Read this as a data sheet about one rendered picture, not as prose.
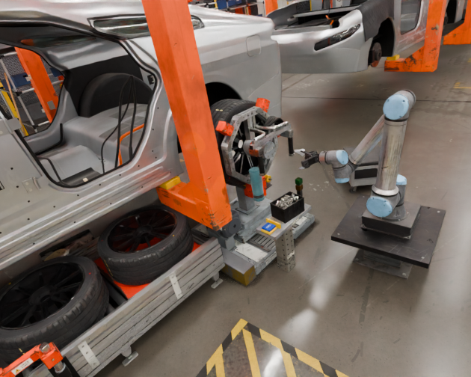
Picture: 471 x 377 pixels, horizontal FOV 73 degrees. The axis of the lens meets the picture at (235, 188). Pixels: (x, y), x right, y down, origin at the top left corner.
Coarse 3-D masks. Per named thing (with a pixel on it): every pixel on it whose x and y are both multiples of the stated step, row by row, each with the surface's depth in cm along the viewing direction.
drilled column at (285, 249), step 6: (288, 234) 225; (276, 240) 231; (282, 240) 229; (288, 240) 227; (276, 246) 234; (282, 246) 229; (288, 246) 229; (282, 252) 232; (288, 252) 231; (294, 252) 237; (282, 258) 236; (288, 258) 233; (294, 258) 240; (282, 264) 240; (288, 264) 235; (294, 264) 243; (288, 270) 238
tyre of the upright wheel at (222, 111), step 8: (216, 104) 236; (224, 104) 232; (232, 104) 228; (240, 104) 228; (248, 104) 234; (216, 112) 228; (224, 112) 223; (232, 112) 224; (240, 112) 230; (216, 120) 224; (224, 120) 221; (216, 136) 220; (224, 168) 233; (224, 176) 235; (232, 184) 244; (240, 184) 250
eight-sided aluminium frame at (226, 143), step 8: (248, 112) 224; (256, 112) 230; (264, 112) 236; (232, 120) 222; (240, 120) 220; (264, 120) 246; (224, 136) 222; (232, 136) 219; (224, 144) 219; (224, 152) 223; (224, 160) 226; (232, 160) 225; (264, 160) 259; (272, 160) 258; (232, 168) 227; (232, 176) 232; (240, 176) 235; (248, 176) 249
